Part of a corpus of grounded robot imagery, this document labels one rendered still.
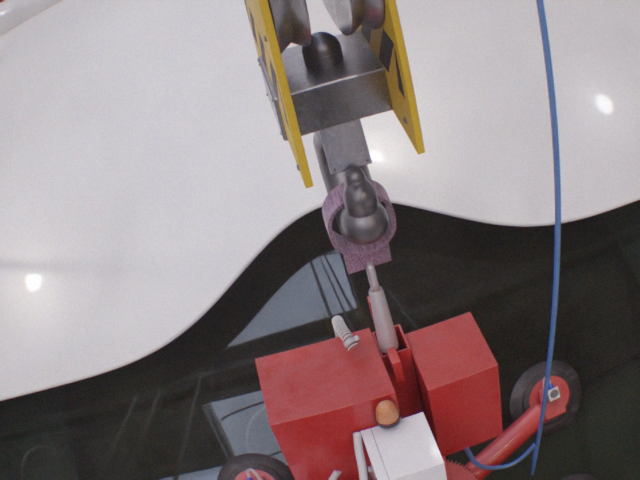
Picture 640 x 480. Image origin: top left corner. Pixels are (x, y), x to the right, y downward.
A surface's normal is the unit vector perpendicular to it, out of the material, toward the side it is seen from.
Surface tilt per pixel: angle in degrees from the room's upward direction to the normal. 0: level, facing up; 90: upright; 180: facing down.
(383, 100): 90
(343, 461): 70
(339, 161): 63
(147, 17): 21
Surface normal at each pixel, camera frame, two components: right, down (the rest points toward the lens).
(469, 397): 0.17, 0.43
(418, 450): -0.23, -0.86
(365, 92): 0.26, 0.66
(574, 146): -0.04, -0.43
